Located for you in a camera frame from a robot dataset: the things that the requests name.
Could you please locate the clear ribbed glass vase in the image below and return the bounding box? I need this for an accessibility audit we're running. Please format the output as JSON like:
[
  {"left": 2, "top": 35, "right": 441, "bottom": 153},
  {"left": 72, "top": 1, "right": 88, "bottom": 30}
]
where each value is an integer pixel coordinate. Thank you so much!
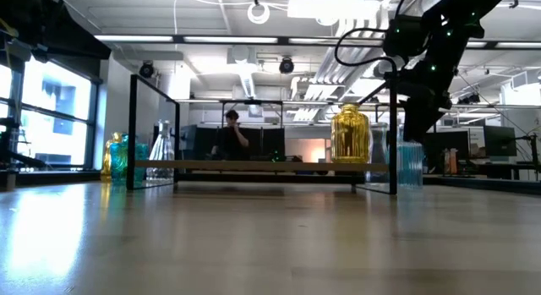
[{"left": 396, "top": 140, "right": 425, "bottom": 189}]

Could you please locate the teal embossed glass vase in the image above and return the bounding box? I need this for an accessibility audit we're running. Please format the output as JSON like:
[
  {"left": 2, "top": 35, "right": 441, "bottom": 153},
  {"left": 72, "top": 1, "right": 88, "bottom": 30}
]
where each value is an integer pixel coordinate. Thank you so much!
[{"left": 109, "top": 134, "right": 150, "bottom": 184}]

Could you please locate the person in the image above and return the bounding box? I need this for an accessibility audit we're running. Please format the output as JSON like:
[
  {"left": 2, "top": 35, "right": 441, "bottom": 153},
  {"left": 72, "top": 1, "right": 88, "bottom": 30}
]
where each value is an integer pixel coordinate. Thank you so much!
[{"left": 210, "top": 109, "right": 251, "bottom": 161}]

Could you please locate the silver ventilation duct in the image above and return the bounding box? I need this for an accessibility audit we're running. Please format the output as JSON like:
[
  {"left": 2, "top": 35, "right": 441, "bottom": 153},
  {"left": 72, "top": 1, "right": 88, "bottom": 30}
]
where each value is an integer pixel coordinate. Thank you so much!
[{"left": 314, "top": 0, "right": 428, "bottom": 85}]

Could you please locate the white ceiling light panel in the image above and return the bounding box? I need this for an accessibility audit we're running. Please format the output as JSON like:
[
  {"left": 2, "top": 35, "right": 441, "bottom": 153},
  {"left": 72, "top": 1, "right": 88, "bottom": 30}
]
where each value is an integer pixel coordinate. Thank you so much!
[{"left": 287, "top": 0, "right": 384, "bottom": 21}]

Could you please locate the clear conical glass vase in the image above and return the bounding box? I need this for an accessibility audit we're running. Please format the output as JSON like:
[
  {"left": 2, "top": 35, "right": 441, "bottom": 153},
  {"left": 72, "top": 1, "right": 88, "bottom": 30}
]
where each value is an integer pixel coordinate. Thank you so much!
[{"left": 145, "top": 119, "right": 176, "bottom": 181}]

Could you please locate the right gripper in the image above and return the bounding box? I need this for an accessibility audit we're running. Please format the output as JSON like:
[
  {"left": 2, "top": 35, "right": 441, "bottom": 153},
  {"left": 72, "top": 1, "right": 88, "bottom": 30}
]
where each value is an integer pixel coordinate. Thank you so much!
[{"left": 398, "top": 59, "right": 456, "bottom": 144}]

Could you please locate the long linear ceiling light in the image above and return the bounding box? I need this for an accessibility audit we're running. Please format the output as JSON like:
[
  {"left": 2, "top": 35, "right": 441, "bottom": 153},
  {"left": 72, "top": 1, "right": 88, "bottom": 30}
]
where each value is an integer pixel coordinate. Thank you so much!
[{"left": 93, "top": 32, "right": 541, "bottom": 51}]

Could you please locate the black equipment stand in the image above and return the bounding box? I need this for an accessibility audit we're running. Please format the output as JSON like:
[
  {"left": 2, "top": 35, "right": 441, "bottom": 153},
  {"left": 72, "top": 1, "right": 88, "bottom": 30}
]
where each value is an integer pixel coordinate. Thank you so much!
[{"left": 0, "top": 116, "right": 48, "bottom": 193}]

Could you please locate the yellow ribbed wide-mouth vase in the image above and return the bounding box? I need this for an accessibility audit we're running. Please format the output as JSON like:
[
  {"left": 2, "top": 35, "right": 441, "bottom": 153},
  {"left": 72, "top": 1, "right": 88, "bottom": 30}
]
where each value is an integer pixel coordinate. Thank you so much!
[{"left": 330, "top": 102, "right": 371, "bottom": 164}]

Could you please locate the black aluminium table frame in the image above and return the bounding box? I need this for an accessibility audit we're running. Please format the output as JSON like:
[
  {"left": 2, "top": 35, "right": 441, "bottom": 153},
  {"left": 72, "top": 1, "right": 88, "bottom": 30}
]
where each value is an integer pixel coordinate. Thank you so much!
[{"left": 0, "top": 170, "right": 541, "bottom": 198}]

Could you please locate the office desk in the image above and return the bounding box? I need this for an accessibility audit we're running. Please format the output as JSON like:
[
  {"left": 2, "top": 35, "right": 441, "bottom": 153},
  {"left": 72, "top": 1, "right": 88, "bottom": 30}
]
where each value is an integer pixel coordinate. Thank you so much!
[{"left": 464, "top": 158, "right": 541, "bottom": 181}]

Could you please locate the black computer monitor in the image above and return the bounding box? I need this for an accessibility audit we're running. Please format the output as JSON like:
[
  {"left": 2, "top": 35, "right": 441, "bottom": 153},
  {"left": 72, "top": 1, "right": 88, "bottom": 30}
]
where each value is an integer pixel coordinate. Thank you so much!
[
  {"left": 484, "top": 125, "right": 518, "bottom": 158},
  {"left": 180, "top": 124, "right": 217, "bottom": 161},
  {"left": 424, "top": 130, "right": 471, "bottom": 166},
  {"left": 249, "top": 128, "right": 286, "bottom": 161}
]

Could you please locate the wooden shelf black metal frame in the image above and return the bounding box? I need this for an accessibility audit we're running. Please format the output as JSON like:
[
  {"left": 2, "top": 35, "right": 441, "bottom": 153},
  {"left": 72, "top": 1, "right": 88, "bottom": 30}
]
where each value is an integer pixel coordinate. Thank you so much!
[{"left": 126, "top": 74, "right": 398, "bottom": 195}]

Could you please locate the yellow glass vase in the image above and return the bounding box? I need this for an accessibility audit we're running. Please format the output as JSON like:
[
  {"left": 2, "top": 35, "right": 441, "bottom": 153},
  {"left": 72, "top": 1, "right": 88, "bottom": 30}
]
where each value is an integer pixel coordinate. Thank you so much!
[{"left": 100, "top": 132, "right": 123, "bottom": 178}]

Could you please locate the white ring pendant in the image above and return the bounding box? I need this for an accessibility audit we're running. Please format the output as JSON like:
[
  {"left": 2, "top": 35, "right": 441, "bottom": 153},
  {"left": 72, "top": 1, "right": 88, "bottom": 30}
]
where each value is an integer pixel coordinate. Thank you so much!
[{"left": 247, "top": 1, "right": 271, "bottom": 25}]

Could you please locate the large window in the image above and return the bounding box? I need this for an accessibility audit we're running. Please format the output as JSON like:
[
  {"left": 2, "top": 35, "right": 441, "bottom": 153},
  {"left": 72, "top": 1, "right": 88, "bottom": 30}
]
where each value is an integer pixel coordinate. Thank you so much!
[{"left": 0, "top": 53, "right": 101, "bottom": 172}]

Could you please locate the black track spotlight cluster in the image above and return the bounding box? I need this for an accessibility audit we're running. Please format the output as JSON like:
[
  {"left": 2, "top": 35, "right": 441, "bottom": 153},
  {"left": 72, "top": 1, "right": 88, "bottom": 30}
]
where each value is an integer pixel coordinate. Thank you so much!
[{"left": 457, "top": 92, "right": 482, "bottom": 106}]

